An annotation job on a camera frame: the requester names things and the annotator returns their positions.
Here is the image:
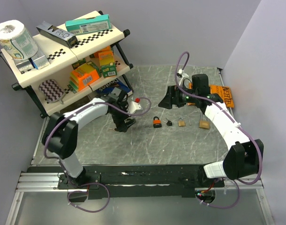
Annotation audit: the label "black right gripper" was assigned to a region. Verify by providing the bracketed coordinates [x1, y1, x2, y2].
[158, 84, 198, 109]

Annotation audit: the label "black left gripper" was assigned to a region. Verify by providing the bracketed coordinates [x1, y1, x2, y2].
[110, 100, 135, 132]

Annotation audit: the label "black head keys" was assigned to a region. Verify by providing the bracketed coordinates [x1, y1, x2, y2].
[166, 119, 173, 127]

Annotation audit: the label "brass padlock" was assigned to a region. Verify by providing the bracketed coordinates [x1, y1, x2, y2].
[199, 114, 210, 129]
[178, 117, 186, 127]

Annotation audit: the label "orange padlock with keys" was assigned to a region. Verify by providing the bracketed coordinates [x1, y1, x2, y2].
[153, 116, 162, 128]

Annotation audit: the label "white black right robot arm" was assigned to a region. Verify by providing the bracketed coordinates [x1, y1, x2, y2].
[158, 69, 263, 187]

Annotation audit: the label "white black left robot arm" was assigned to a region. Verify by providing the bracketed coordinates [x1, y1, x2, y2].
[42, 88, 135, 188]

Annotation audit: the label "blue Doritos chip bag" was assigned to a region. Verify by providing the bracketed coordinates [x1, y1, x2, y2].
[95, 79, 133, 96]

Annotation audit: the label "upright orange green box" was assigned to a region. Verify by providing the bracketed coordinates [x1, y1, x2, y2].
[98, 50, 117, 78]

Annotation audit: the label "orange green sponge pack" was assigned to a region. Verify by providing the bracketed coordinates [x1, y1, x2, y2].
[69, 61, 101, 92]

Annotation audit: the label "orange Kettle chip bag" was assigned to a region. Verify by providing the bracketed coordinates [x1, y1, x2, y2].
[188, 84, 235, 109]

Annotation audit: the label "cream three-tier shelf rack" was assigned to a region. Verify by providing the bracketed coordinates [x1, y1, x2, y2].
[0, 10, 134, 119]

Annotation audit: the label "dark grey long box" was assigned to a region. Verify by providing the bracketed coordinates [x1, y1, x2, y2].
[36, 21, 78, 48]

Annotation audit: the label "teal toothpaste box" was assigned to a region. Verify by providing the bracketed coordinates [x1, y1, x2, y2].
[65, 15, 112, 35]

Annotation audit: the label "silver blue small box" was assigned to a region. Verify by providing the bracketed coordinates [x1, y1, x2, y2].
[30, 51, 50, 70]

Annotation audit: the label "toilet paper roll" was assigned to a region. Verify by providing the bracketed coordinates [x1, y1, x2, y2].
[0, 20, 38, 60]

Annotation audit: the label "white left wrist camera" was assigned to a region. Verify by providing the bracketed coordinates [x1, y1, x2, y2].
[128, 98, 143, 114]

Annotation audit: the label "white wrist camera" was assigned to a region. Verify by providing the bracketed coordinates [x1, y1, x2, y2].
[128, 98, 143, 114]
[177, 69, 189, 86]

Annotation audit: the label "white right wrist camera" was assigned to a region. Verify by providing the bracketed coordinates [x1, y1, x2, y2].
[177, 69, 189, 86]

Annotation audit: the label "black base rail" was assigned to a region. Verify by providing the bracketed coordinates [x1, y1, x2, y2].
[27, 164, 226, 200]

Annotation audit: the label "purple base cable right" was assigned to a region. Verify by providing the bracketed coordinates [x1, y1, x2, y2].
[196, 180, 241, 210]

